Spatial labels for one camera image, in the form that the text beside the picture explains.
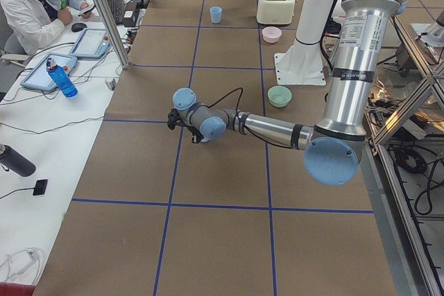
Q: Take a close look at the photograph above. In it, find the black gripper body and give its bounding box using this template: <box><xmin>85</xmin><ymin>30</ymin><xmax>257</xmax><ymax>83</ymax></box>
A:
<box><xmin>187</xmin><ymin>126</ymin><xmax>204</xmax><ymax>143</ymax></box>

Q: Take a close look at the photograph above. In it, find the light blue cup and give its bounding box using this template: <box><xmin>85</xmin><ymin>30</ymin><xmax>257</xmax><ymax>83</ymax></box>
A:
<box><xmin>210</xmin><ymin>6</ymin><xmax>222</xmax><ymax>24</ymax></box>

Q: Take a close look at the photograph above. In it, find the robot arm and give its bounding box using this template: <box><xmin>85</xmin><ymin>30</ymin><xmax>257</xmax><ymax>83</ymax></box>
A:
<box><xmin>167</xmin><ymin>0</ymin><xmax>405</xmax><ymax>185</ymax></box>

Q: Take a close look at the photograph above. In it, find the cream toaster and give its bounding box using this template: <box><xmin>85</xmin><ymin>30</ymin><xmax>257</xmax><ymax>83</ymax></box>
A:
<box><xmin>256</xmin><ymin>0</ymin><xmax>296</xmax><ymax>25</ymax></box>

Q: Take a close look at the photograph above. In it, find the pink bowl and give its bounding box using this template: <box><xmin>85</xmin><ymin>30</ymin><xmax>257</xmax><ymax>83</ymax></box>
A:
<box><xmin>262</xmin><ymin>26</ymin><xmax>282</xmax><ymax>44</ymax></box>

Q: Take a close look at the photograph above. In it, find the green bowl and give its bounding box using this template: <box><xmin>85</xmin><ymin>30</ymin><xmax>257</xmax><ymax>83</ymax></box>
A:
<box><xmin>267</xmin><ymin>85</ymin><xmax>292</xmax><ymax>107</ymax></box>

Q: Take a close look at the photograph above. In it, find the teach pendant far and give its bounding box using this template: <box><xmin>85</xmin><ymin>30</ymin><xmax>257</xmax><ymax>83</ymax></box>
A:
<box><xmin>69</xmin><ymin>28</ymin><xmax>110</xmax><ymax>59</ymax></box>

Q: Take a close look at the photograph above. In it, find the teach pendant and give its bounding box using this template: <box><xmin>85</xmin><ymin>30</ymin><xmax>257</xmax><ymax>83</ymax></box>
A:
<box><xmin>20</xmin><ymin>53</ymin><xmax>78</xmax><ymax>92</ymax></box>
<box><xmin>69</xmin><ymin>28</ymin><xmax>110</xmax><ymax>59</ymax></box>

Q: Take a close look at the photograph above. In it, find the blue water bottle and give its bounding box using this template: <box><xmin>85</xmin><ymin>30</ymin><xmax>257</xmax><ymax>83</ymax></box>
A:
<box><xmin>46</xmin><ymin>58</ymin><xmax>78</xmax><ymax>98</ymax></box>

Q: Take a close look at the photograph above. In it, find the computer mouse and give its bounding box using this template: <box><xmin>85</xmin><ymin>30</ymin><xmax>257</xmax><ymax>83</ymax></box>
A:
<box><xmin>71</xmin><ymin>22</ymin><xmax>87</xmax><ymax>33</ymax></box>

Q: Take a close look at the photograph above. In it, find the teach pendant near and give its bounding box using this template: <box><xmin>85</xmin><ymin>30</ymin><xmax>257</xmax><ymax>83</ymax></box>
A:
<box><xmin>20</xmin><ymin>53</ymin><xmax>78</xmax><ymax>92</ymax></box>

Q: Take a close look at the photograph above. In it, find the black small puck device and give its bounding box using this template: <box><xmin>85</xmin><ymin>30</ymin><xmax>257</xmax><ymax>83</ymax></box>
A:
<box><xmin>33</xmin><ymin>179</ymin><xmax>48</xmax><ymax>196</ymax></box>

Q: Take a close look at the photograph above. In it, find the person in white coat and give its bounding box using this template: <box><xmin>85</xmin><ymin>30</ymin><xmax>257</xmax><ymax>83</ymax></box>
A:
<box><xmin>1</xmin><ymin>0</ymin><xmax>89</xmax><ymax>55</ymax></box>

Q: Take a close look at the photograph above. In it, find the black thermos bottle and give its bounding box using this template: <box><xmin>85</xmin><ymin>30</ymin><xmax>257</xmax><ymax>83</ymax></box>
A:
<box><xmin>1</xmin><ymin>144</ymin><xmax>36</xmax><ymax>177</ymax></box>

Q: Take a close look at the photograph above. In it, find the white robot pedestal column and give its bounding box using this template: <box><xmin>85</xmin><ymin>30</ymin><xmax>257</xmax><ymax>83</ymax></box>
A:
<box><xmin>293</xmin><ymin>0</ymin><xmax>334</xmax><ymax>55</ymax></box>

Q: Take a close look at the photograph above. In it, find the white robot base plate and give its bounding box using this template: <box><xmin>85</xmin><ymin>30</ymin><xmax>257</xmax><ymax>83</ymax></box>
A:
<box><xmin>274</xmin><ymin>52</ymin><xmax>326</xmax><ymax>86</ymax></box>

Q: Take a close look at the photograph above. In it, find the aluminium frame post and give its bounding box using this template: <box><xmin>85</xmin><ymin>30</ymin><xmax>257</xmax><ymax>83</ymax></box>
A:
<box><xmin>93</xmin><ymin>0</ymin><xmax>130</xmax><ymax>69</ymax></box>

